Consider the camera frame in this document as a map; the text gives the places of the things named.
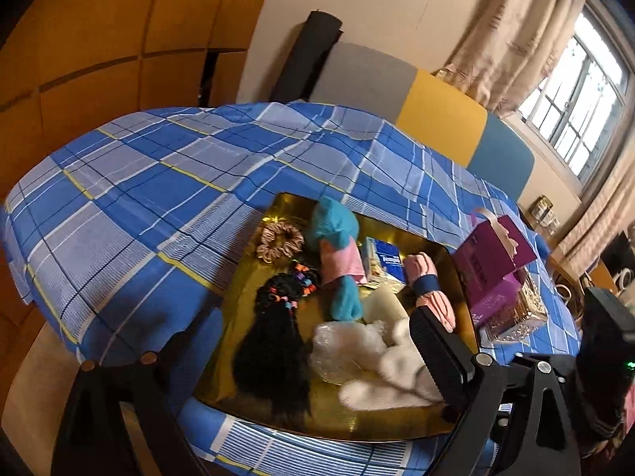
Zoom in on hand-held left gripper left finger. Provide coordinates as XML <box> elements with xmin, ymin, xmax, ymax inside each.
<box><xmin>51</xmin><ymin>304</ymin><xmax>225</xmax><ymax>476</ymax></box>

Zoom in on purple gift box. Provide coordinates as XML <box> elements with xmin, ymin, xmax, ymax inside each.
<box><xmin>453</xmin><ymin>207</ymin><xmax>538</xmax><ymax>329</ymax></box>

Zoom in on silver sequin tissue box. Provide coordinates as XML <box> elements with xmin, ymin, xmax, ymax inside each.
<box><xmin>477</xmin><ymin>267</ymin><xmax>550</xmax><ymax>347</ymax></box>

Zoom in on blue white tissue packet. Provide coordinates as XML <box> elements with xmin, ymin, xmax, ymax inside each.
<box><xmin>364</xmin><ymin>237</ymin><xmax>408</xmax><ymax>292</ymax></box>

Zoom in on pink sock with blue band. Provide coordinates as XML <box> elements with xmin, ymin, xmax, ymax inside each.
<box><xmin>402</xmin><ymin>252</ymin><xmax>457</xmax><ymax>334</ymax></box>

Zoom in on grey yellow blue headboard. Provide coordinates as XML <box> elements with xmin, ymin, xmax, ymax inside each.
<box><xmin>309</xmin><ymin>41</ymin><xmax>535</xmax><ymax>200</ymax></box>

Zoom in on blue plaid tablecloth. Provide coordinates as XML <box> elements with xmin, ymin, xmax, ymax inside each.
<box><xmin>0</xmin><ymin>102</ymin><xmax>582</xmax><ymax>476</ymax></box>

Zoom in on teal and pink fuzzy socks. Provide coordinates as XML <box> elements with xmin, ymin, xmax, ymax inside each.
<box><xmin>304</xmin><ymin>196</ymin><xmax>369</xmax><ymax>324</ymax></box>

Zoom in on window with metal frame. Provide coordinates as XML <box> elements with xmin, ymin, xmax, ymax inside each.
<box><xmin>517</xmin><ymin>4</ymin><xmax>627</xmax><ymax>185</ymax></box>

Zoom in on white fluffy sock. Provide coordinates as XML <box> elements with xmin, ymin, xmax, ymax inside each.
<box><xmin>339</xmin><ymin>316</ymin><xmax>443</xmax><ymax>413</ymax></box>

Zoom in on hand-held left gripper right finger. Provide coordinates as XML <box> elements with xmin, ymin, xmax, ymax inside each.
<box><xmin>408</xmin><ymin>306</ymin><xmax>582</xmax><ymax>476</ymax></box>

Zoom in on wooden desk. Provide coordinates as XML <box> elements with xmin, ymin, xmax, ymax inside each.
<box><xmin>547</xmin><ymin>252</ymin><xmax>603</xmax><ymax>311</ymax></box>

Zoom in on black rolled mat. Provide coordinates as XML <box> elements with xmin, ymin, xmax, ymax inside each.
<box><xmin>269</xmin><ymin>9</ymin><xmax>344</xmax><ymax>106</ymax></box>

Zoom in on black curly wig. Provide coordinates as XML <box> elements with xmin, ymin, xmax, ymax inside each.
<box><xmin>232</xmin><ymin>265</ymin><xmax>324</xmax><ymax>423</ymax></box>

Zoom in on beige patterned scrunchie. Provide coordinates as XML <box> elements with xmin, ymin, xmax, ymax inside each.
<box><xmin>254</xmin><ymin>219</ymin><xmax>304</xmax><ymax>265</ymax></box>

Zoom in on gold metal tray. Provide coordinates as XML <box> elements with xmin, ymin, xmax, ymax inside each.
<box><xmin>190</xmin><ymin>191</ymin><xmax>481</xmax><ymax>443</ymax></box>

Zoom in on black striped cloth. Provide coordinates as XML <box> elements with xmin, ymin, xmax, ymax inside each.
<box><xmin>575</xmin><ymin>392</ymin><xmax>628</xmax><ymax>458</ymax></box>

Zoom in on beige patterned curtain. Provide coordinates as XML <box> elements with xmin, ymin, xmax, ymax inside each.
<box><xmin>435</xmin><ymin>0</ymin><xmax>589</xmax><ymax>119</ymax></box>
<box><xmin>554</xmin><ymin>128</ymin><xmax>635</xmax><ymax>271</ymax></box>

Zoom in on black monitor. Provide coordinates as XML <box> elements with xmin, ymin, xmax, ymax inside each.
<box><xmin>599</xmin><ymin>232</ymin><xmax>635</xmax><ymax>284</ymax></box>

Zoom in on group of metal cans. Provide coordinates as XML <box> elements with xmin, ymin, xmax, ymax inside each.
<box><xmin>526</xmin><ymin>196</ymin><xmax>561</xmax><ymax>236</ymax></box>

